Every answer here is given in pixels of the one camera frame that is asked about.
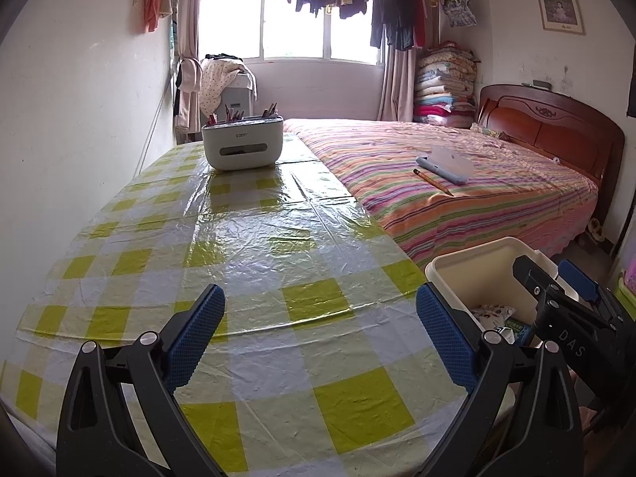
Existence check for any cream plastic trash bin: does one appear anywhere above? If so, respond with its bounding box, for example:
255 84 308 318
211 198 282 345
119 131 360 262
425 237 580 325

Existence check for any crumpled printed plastic wrapper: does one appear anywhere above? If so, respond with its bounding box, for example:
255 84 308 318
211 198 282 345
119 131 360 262
470 305 516 331

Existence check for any striped pink bed cover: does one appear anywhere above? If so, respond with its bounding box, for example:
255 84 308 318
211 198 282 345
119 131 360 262
285 118 599 266

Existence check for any red wooden headboard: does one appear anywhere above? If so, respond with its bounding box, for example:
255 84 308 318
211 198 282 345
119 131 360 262
477 84 625 222

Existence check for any yellow pencil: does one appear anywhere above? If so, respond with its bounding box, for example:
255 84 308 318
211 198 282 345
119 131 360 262
413 168 454 197

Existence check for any yellow white checked tablecloth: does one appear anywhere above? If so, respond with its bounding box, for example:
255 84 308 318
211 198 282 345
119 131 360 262
1 136 465 476

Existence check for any stack of folded quilts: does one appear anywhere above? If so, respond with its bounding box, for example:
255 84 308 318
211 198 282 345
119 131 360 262
413 41 477 128

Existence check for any pink curtain right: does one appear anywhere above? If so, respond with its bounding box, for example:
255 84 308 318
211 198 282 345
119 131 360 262
377 47 417 122

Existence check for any pink curtain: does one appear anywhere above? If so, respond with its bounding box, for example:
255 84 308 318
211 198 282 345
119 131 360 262
377 47 417 122
177 0 200 59

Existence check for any white desk organizer box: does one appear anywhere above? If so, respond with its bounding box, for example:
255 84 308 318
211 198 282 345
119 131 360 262
202 112 283 171

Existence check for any grey cabinet with clothes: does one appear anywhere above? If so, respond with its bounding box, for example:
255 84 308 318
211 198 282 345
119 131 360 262
174 54 258 134

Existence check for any pink curtain left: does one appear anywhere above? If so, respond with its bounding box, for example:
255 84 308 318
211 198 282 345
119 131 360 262
177 0 200 59

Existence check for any framed picture on wall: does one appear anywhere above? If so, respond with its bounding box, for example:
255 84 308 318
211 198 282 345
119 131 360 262
538 0 586 36

